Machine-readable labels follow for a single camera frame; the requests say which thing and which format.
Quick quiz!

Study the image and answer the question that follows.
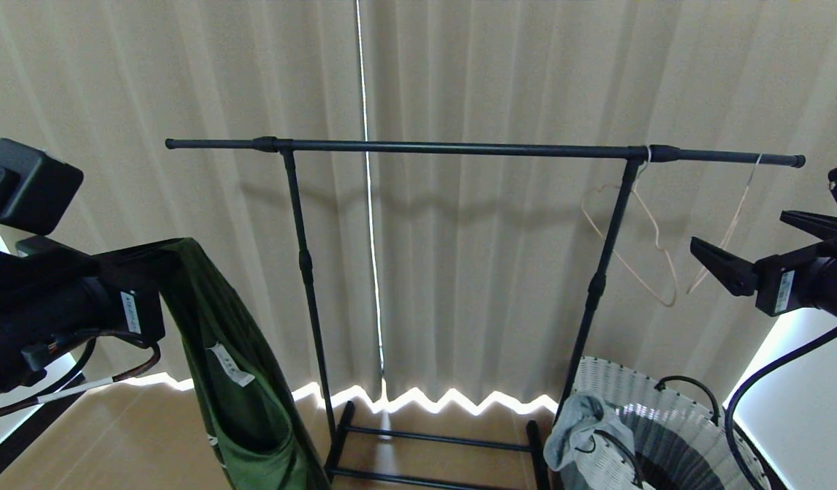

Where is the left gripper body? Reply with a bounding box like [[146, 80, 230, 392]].
[[3, 238, 181, 361]]

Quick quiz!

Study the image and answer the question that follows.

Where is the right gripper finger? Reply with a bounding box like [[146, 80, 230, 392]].
[[781, 210, 837, 240], [689, 236, 759, 298]]

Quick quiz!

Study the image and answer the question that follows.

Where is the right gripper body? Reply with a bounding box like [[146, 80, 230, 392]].
[[754, 235, 837, 321]]

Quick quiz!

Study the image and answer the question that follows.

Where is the pink clothes hanger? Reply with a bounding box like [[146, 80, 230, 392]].
[[580, 163, 679, 308], [686, 155, 764, 297]]

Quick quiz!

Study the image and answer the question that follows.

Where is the green printed shirt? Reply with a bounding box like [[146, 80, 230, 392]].
[[159, 237, 331, 490]]

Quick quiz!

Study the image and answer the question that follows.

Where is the white laundry basket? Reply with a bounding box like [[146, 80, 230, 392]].
[[555, 356, 773, 490]]

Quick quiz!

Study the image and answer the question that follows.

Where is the black clothes rack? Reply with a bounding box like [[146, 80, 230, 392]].
[[165, 136, 806, 490]]

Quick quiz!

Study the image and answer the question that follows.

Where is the pale grey garment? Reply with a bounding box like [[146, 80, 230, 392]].
[[543, 393, 644, 490]]

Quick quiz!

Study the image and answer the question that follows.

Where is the beige curtain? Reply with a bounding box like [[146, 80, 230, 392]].
[[0, 0, 837, 416]]

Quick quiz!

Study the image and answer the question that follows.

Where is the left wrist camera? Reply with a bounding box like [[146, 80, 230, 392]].
[[0, 138, 99, 273]]

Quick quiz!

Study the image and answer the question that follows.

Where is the black cable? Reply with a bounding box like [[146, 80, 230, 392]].
[[725, 320, 837, 490]]

